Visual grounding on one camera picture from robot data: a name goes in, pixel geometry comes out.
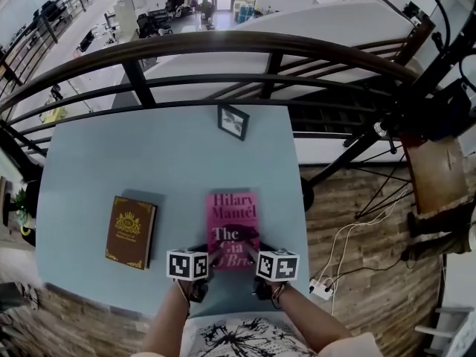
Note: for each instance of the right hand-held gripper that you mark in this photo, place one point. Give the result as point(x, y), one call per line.
point(277, 266)

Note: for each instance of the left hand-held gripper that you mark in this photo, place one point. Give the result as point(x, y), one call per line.
point(186, 264)

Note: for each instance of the pink paperback book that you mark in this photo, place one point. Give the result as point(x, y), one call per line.
point(232, 214)

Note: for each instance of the brown hardcover book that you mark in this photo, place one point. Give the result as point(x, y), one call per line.
point(128, 233)

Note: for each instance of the person's left forearm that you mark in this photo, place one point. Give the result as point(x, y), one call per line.
point(167, 318)

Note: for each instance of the person's right forearm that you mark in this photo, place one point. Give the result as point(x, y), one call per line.
point(308, 314)

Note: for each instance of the white power strip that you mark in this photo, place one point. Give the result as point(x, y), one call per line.
point(320, 289)

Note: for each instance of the person's white printed shirt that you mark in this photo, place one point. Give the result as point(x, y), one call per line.
point(241, 338)

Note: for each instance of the potted plant in yellow mug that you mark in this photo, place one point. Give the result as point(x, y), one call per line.
point(23, 208)

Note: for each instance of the dark wooden side table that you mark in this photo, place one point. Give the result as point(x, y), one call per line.
point(439, 177)

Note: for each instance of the black coat rack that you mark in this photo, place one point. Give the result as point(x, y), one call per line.
point(405, 117)

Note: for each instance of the white metal rack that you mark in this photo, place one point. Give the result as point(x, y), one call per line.
point(446, 329)

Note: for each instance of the black curved railing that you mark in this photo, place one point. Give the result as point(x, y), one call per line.
point(230, 41)

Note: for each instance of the black hanging bag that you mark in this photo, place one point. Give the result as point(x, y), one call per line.
point(451, 110)

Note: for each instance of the long black mezzanine railing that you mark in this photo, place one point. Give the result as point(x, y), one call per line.
point(56, 24)

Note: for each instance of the black picture frame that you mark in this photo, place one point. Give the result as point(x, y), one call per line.
point(232, 121)

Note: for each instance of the brown stair post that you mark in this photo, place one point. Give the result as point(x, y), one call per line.
point(418, 37)

